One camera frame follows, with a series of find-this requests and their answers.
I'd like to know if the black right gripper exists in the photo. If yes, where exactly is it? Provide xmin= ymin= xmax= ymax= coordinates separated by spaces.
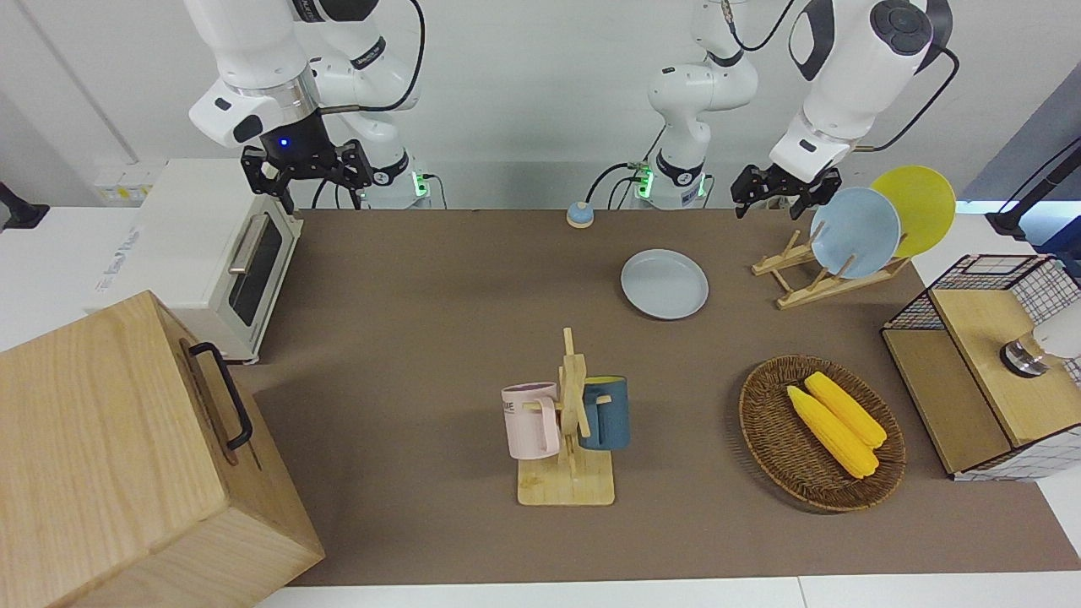
xmin=241 ymin=139 xmax=373 ymax=215

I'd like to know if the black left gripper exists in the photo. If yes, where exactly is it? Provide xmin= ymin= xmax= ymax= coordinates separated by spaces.
xmin=731 ymin=164 xmax=843 ymax=223

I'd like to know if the gray plate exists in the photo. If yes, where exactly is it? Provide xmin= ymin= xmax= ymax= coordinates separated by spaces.
xmin=621 ymin=248 xmax=710 ymax=321

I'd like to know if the light blue plate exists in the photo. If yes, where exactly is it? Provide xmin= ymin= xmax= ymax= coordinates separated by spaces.
xmin=810 ymin=187 xmax=903 ymax=280

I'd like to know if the wooden plate rack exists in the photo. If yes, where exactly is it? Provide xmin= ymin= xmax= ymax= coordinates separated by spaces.
xmin=752 ymin=229 xmax=913 ymax=311

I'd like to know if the yellow plate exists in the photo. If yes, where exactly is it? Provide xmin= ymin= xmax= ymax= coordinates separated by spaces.
xmin=870 ymin=166 xmax=958 ymax=259

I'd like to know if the white toaster oven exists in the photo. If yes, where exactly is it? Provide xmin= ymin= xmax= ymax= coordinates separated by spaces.
xmin=91 ymin=158 xmax=304 ymax=366

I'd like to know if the brown table mat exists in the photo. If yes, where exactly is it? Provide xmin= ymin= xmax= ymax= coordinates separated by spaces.
xmin=226 ymin=208 xmax=1081 ymax=588

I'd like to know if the yellow corn cob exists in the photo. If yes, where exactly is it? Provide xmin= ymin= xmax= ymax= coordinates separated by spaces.
xmin=786 ymin=385 xmax=881 ymax=480
xmin=803 ymin=371 xmax=888 ymax=449

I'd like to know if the brown wicker basket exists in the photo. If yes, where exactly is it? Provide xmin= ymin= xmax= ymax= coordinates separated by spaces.
xmin=738 ymin=354 xmax=907 ymax=513

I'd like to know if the dark blue mug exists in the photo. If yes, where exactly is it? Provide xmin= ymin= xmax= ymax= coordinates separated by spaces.
xmin=578 ymin=376 xmax=631 ymax=452

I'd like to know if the pink mug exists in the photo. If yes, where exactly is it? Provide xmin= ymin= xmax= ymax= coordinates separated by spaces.
xmin=501 ymin=382 xmax=562 ymax=462

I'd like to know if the wooden mug tree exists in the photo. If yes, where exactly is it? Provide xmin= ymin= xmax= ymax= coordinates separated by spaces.
xmin=516 ymin=327 xmax=617 ymax=508

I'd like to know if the wooden drawer cabinet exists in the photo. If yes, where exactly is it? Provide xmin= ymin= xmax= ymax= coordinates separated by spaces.
xmin=0 ymin=290 xmax=326 ymax=608

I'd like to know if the black base power cable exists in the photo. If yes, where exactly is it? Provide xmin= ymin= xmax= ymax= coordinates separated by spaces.
xmin=585 ymin=127 xmax=668 ymax=212

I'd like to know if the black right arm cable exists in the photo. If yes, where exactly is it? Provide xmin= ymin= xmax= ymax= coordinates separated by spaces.
xmin=318 ymin=0 xmax=426 ymax=115

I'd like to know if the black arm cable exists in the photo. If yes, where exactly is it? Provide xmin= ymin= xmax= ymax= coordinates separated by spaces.
xmin=318 ymin=0 xmax=426 ymax=115
xmin=853 ymin=42 xmax=962 ymax=154

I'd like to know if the white wall socket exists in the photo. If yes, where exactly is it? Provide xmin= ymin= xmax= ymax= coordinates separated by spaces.
xmin=93 ymin=167 xmax=160 ymax=205

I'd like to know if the black cabinet handle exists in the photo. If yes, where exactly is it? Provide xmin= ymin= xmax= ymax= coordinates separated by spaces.
xmin=187 ymin=341 xmax=254 ymax=452

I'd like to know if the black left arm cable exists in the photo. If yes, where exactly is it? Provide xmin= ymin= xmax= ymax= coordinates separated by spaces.
xmin=853 ymin=42 xmax=962 ymax=154

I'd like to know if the black camera stand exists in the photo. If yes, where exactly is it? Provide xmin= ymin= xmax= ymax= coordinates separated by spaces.
xmin=0 ymin=181 xmax=50 ymax=232
xmin=984 ymin=139 xmax=1081 ymax=240

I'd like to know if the wire and wood shelf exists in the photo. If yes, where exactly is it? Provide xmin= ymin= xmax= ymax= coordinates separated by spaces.
xmin=880 ymin=252 xmax=1081 ymax=483

